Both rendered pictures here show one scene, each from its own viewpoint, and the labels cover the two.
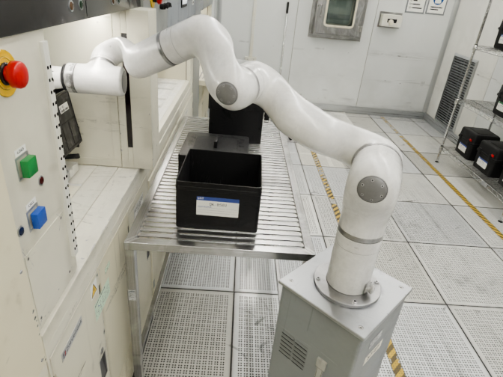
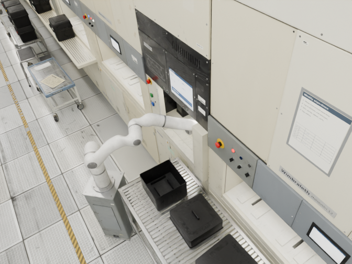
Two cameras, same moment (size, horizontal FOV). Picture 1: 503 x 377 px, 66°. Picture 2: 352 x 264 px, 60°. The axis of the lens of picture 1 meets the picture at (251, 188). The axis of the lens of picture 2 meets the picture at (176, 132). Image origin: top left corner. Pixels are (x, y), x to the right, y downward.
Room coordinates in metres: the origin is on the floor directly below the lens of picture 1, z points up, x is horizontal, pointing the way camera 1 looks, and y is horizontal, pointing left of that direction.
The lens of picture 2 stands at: (2.56, -0.37, 2.84)
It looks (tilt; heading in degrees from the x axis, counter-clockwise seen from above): 45 degrees down; 155
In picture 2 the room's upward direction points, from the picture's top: 6 degrees counter-clockwise
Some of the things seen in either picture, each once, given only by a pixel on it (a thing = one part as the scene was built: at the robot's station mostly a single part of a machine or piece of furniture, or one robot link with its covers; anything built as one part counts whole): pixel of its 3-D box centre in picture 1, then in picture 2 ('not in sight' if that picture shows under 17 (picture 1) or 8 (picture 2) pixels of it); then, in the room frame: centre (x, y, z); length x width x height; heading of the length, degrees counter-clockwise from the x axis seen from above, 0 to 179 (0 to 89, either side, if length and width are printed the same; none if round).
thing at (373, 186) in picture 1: (369, 196); (94, 156); (0.85, -0.29, 1.07); 0.19 x 0.12 x 0.24; 162
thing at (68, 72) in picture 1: (72, 78); not in sight; (1.12, 0.54, 1.21); 0.09 x 0.03 x 0.08; 5
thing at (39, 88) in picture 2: not in sight; (56, 86); (-1.59, -0.30, 0.24); 0.97 x 0.52 x 0.48; 6
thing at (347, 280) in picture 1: (352, 258); (100, 176); (0.88, -0.30, 0.85); 0.19 x 0.19 x 0.18
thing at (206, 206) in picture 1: (221, 188); (163, 184); (1.23, 0.11, 0.85); 0.28 x 0.28 x 0.17; 2
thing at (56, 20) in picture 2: not in sight; (61, 27); (-1.89, 0.10, 0.93); 0.30 x 0.28 x 0.26; 0
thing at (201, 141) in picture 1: (215, 152); (195, 218); (1.60, 0.17, 0.83); 0.29 x 0.29 x 0.13; 2
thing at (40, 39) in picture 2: not in sight; (30, 42); (-3.27, -0.38, 0.24); 0.94 x 0.53 x 0.48; 3
